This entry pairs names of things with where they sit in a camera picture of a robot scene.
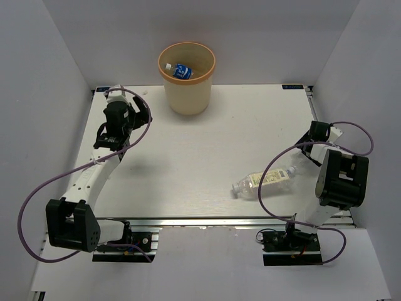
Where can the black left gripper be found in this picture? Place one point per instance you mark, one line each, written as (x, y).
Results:
(139, 116)

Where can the blue label bottle white cap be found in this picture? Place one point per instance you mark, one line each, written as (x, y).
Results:
(179, 71)

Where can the large clear bottle beige label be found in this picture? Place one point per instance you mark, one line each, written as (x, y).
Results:
(276, 182)

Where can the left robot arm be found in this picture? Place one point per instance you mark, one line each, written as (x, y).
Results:
(71, 221)

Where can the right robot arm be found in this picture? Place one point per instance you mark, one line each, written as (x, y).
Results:
(359, 171)

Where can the beige plastic bin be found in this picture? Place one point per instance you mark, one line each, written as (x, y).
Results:
(188, 97)

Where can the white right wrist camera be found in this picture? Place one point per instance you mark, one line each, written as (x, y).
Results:
(334, 134)

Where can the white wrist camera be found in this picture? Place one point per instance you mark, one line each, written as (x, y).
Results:
(334, 134)
(116, 94)

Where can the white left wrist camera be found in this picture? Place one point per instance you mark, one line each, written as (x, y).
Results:
(116, 94)

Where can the aluminium right side rail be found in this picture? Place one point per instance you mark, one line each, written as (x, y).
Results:
(334, 191)

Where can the aluminium rail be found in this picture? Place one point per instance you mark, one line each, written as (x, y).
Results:
(334, 191)
(201, 222)

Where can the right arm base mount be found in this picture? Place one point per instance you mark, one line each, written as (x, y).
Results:
(280, 250)

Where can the aluminium front rail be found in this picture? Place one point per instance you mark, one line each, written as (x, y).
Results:
(201, 222)

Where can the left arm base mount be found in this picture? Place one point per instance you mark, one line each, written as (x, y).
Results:
(141, 247)

